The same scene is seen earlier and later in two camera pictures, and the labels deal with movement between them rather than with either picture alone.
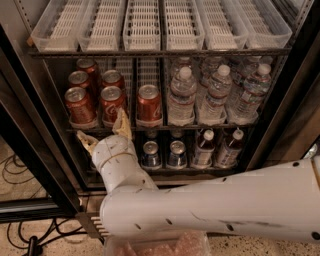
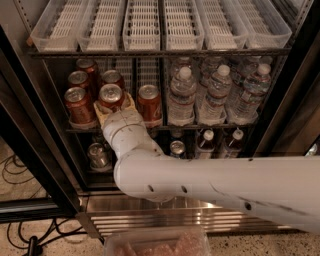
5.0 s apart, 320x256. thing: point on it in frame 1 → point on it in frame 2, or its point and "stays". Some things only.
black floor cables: (17, 173) stays
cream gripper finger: (88, 141) → (101, 112)
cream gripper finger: (122, 125) → (132, 107)
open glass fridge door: (38, 172) stays
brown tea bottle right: (228, 155) stays
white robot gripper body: (111, 147) → (124, 119)
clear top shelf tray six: (265, 25) stays
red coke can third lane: (149, 106) stays
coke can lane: (111, 99) stays
